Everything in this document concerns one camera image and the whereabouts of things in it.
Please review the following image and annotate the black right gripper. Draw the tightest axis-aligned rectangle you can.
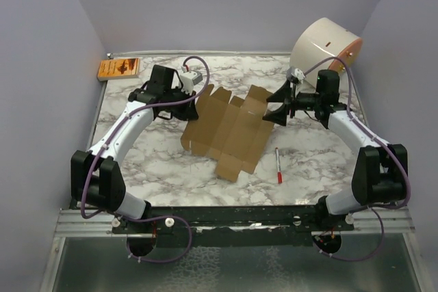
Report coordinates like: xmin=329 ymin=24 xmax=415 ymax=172
xmin=263 ymin=79 xmax=322 ymax=126

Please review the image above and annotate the brown cardboard box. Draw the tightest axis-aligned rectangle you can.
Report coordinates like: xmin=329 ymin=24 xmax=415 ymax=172
xmin=181 ymin=84 xmax=274 ymax=183

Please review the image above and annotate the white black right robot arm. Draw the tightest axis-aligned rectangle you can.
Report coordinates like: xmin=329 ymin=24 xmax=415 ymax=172
xmin=263 ymin=67 xmax=409 ymax=231

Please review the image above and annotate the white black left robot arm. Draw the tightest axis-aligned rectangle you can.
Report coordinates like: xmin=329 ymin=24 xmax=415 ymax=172
xmin=70 ymin=64 xmax=203 ymax=234

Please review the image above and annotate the red capped white marker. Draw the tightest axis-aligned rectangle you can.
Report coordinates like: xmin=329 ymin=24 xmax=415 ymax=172
xmin=274 ymin=147 xmax=283 ymax=185

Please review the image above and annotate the orange paperback book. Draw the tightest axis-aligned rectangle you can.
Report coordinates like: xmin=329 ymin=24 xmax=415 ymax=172
xmin=97 ymin=58 xmax=140 ymax=81

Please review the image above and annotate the large white cylindrical roll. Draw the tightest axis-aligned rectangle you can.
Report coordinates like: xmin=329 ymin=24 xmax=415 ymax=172
xmin=289 ymin=17 xmax=363 ymax=87

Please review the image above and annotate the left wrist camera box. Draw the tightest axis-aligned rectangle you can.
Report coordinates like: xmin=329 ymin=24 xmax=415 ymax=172
xmin=179 ymin=70 xmax=203 ymax=96

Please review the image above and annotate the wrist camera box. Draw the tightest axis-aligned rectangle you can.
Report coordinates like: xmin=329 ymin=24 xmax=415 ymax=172
xmin=286 ymin=66 xmax=305 ymax=85
xmin=179 ymin=70 xmax=203 ymax=96

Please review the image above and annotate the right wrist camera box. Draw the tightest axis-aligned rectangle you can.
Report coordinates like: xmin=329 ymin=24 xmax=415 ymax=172
xmin=286 ymin=66 xmax=305 ymax=85

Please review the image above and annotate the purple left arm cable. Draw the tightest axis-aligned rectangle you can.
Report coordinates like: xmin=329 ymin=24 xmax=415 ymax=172
xmin=80 ymin=55 xmax=211 ymax=265

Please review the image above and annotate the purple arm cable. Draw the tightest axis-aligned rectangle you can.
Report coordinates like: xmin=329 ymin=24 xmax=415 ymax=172
xmin=80 ymin=55 xmax=211 ymax=265
xmin=302 ymin=56 xmax=411 ymax=261

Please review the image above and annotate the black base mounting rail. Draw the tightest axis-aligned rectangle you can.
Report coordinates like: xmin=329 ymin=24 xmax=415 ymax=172
xmin=112 ymin=205 xmax=354 ymax=248

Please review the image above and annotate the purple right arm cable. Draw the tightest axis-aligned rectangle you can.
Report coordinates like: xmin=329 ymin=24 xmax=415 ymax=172
xmin=302 ymin=56 xmax=411 ymax=261

